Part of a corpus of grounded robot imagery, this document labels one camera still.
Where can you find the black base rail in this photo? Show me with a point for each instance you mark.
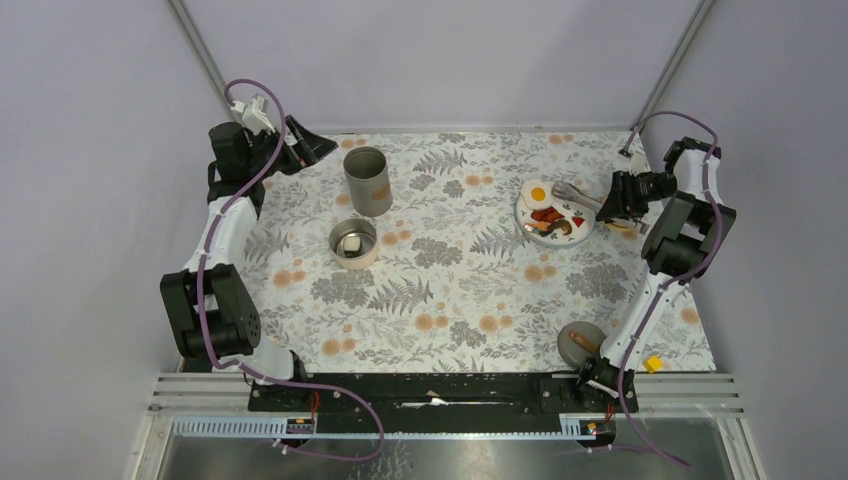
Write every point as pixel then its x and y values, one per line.
pixel 440 403

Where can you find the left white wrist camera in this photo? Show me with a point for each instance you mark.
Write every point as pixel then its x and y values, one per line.
pixel 253 115

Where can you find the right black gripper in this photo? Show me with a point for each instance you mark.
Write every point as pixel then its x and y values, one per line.
pixel 620 200

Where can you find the beige round lid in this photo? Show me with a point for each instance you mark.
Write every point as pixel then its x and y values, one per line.
pixel 623 226

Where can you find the floral patterned table mat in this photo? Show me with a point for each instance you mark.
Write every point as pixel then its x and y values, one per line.
pixel 457 284

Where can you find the toy fried egg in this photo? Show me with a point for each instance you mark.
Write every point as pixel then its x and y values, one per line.
pixel 536 195

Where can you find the small yellow block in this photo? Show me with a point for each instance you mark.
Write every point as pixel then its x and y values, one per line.
pixel 653 364

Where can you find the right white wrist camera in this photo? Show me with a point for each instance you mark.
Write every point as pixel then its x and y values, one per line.
pixel 637 162

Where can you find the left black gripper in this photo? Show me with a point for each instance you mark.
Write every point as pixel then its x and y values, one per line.
pixel 307 149

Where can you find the grey lid with wooden knob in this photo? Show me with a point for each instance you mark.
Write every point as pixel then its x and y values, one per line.
pixel 578 341

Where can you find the grey cylindrical lunch container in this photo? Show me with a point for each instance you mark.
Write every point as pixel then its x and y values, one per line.
pixel 367 173

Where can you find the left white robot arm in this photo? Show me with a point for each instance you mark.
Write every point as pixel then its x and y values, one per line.
pixel 213 318

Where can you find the red toy bacon pieces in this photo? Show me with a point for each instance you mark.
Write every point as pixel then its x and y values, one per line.
pixel 548 215

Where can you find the white patterned plate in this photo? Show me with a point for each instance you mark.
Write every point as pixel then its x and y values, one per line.
pixel 569 209

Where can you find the round steel lunch bowl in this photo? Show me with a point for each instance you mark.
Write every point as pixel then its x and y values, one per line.
pixel 354 243

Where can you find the metal food tongs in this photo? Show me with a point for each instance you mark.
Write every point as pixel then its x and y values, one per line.
pixel 569 192

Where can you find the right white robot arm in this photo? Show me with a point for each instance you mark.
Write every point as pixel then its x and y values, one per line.
pixel 679 247

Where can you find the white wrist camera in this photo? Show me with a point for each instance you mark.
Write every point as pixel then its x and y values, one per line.
pixel 253 115
pixel 637 162

